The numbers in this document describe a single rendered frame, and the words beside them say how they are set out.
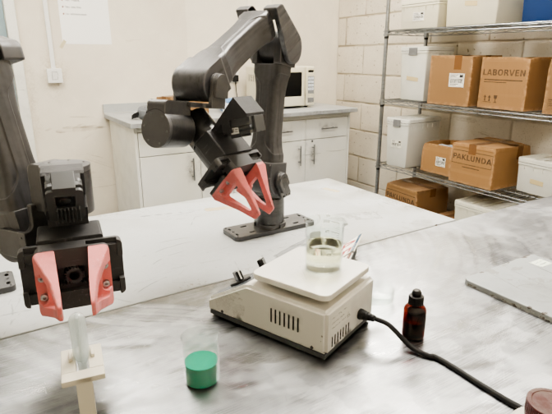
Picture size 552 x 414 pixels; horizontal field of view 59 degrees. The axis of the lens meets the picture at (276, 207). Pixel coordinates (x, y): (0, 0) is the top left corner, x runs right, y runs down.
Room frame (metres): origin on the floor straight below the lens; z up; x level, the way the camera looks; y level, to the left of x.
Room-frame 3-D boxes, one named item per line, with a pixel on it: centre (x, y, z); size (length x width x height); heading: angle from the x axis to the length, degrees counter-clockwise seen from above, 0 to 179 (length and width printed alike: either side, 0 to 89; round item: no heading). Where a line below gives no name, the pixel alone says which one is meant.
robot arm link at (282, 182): (0.99, 0.02, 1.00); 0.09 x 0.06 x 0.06; 60
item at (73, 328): (0.34, 0.16, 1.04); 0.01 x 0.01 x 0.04; 23
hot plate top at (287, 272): (0.60, -0.05, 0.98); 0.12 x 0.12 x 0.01; 54
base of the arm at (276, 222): (1.00, 0.01, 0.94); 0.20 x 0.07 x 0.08; 122
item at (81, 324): (0.35, 0.16, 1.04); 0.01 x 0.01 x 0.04; 23
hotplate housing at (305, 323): (0.62, -0.03, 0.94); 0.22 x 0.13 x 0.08; 54
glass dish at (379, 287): (0.67, -0.15, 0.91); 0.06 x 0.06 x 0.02
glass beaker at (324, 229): (0.59, -0.07, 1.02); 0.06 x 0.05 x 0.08; 53
